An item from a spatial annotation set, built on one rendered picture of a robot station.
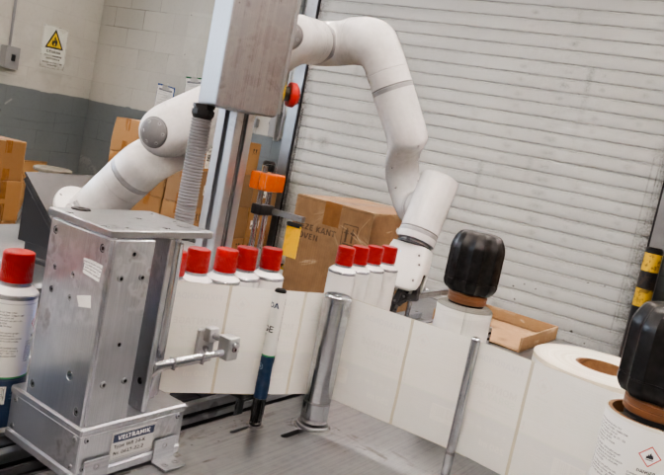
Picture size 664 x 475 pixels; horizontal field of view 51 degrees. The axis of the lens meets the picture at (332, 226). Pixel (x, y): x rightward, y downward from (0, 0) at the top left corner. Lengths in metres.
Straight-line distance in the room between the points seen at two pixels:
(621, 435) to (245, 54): 0.69
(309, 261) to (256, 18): 0.88
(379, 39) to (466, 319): 0.68
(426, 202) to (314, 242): 0.41
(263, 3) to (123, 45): 6.82
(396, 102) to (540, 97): 4.06
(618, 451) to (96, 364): 0.51
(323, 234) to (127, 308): 1.08
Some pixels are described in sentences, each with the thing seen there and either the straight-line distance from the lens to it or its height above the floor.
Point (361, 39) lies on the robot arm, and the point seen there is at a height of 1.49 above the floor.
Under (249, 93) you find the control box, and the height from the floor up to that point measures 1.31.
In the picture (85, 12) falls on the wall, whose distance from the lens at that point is 7.99.
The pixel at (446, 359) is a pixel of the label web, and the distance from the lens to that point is 0.91.
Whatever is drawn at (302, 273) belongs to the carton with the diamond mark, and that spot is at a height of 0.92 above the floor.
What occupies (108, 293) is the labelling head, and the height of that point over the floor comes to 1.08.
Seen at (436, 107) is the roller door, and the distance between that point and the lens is 5.71.
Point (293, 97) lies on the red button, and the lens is 1.08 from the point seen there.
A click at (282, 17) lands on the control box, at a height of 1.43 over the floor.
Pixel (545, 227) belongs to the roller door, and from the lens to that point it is 5.43.
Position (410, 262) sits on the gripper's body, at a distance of 1.46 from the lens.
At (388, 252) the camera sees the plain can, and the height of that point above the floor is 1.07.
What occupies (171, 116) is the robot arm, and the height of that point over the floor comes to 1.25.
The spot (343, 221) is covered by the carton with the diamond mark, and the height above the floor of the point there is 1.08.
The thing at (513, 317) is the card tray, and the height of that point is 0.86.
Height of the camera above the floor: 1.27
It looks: 7 degrees down
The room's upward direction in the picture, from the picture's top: 11 degrees clockwise
